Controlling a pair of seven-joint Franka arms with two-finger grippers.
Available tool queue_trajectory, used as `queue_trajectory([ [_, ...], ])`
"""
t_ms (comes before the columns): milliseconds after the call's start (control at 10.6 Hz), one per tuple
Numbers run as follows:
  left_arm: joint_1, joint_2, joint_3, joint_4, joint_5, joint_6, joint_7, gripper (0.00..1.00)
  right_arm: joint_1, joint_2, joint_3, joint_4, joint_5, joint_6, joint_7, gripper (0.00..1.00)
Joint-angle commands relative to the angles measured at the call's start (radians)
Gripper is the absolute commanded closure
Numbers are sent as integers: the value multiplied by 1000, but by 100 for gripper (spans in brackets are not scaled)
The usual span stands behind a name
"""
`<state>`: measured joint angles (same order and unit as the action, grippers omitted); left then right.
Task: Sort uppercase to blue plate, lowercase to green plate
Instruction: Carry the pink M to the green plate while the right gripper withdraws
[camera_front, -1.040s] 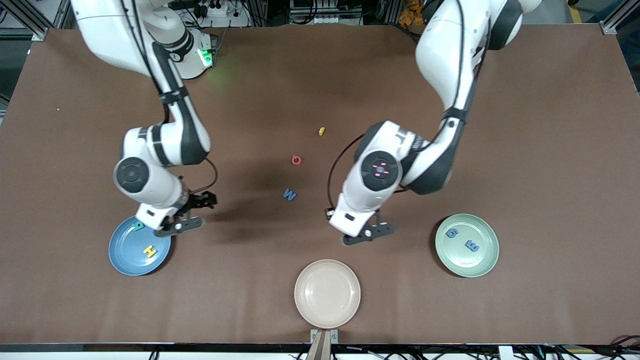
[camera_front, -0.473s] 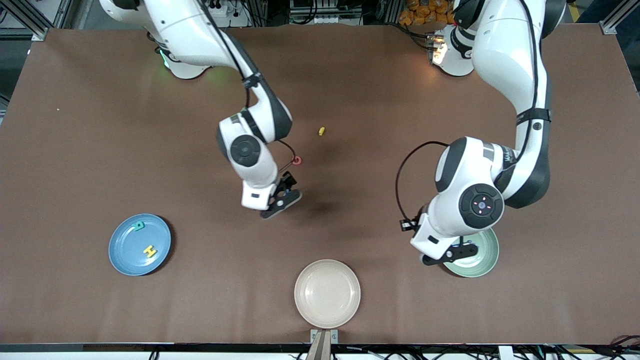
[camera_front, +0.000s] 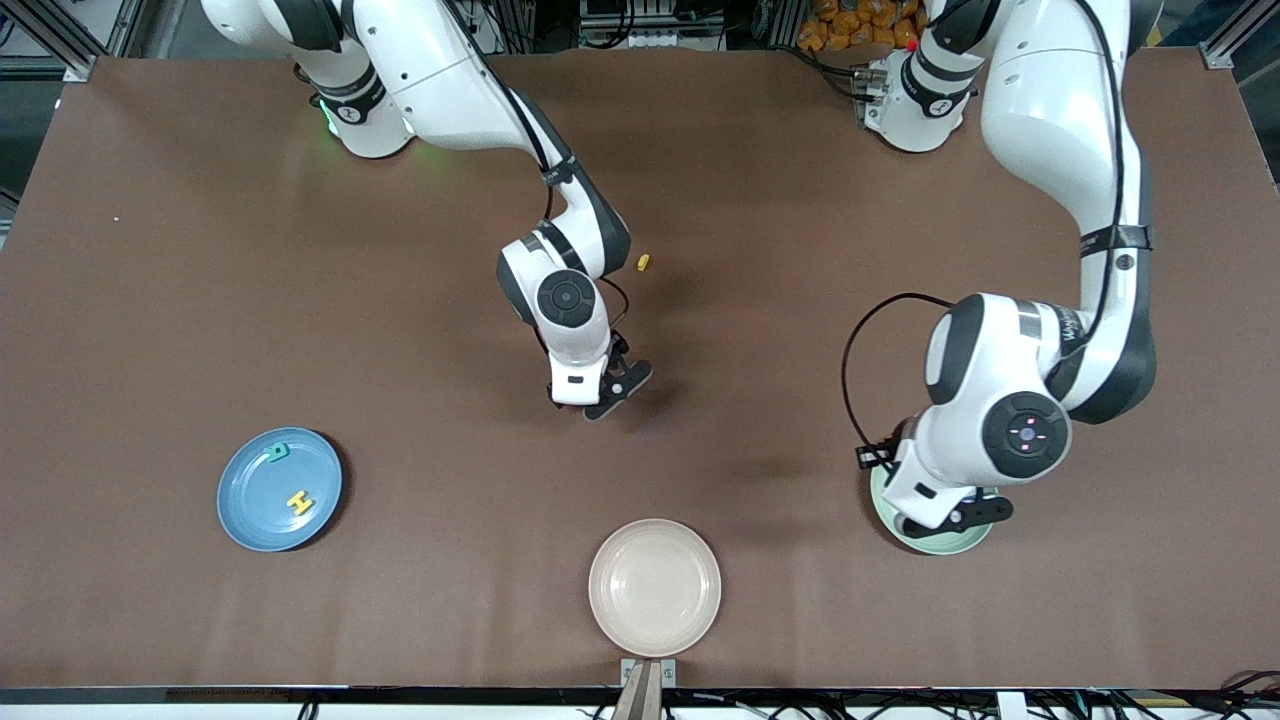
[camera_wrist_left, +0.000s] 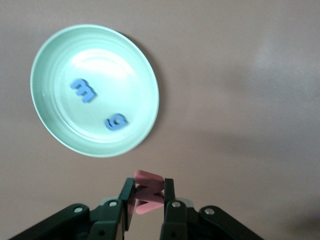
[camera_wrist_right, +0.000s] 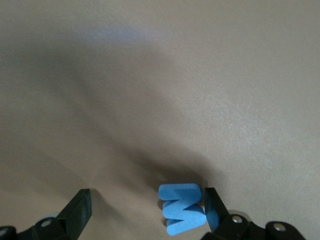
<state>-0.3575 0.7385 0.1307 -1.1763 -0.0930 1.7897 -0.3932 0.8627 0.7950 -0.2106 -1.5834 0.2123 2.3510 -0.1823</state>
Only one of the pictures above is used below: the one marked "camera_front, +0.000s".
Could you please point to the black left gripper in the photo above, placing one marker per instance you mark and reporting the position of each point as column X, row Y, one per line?
column 870, row 464

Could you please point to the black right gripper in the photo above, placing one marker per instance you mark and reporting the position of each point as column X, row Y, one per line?
column 622, row 345

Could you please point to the yellow foam letter H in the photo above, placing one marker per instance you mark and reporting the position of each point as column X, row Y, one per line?
column 300, row 502

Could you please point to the teal foam letter R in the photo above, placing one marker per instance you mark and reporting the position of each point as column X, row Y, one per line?
column 278, row 447

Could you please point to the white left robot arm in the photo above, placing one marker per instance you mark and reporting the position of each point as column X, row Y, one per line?
column 1050, row 120

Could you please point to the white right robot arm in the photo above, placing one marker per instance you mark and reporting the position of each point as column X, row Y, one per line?
column 440, row 70

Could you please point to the green plate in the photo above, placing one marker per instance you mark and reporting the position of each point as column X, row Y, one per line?
column 940, row 545

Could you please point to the beige plate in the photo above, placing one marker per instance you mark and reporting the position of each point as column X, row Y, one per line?
column 655, row 587

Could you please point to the blue plate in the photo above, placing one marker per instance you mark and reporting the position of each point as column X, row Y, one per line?
column 250, row 500

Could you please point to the pile of orange objects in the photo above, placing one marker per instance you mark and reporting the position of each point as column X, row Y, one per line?
column 850, row 25

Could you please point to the metal mount bracket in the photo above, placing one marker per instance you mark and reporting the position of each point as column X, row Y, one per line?
column 648, row 690

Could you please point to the black table edge rail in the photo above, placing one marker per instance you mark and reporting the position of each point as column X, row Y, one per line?
column 300, row 695

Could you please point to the aluminium frame post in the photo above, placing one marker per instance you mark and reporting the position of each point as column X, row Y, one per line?
column 70, row 50
column 1225, row 45

